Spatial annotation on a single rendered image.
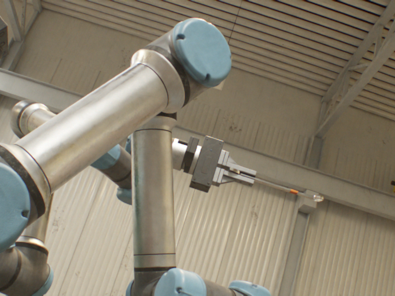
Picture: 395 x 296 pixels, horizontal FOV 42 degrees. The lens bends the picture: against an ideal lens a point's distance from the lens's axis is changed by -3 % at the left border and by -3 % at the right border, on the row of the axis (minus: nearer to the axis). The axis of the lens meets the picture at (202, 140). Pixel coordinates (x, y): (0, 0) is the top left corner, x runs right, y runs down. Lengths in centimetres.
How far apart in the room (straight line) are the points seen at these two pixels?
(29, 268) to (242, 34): 1097
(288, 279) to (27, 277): 1028
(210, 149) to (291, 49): 1085
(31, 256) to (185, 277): 66
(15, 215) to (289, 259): 1099
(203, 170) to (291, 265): 1028
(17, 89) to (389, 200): 860
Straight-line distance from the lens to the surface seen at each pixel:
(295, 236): 1170
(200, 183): 129
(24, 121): 143
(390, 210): 1222
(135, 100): 78
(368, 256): 1242
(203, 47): 84
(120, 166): 120
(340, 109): 1138
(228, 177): 133
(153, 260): 91
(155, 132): 94
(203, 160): 131
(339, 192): 1183
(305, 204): 1136
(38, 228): 143
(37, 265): 139
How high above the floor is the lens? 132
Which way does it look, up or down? 24 degrees up
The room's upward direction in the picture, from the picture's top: 18 degrees clockwise
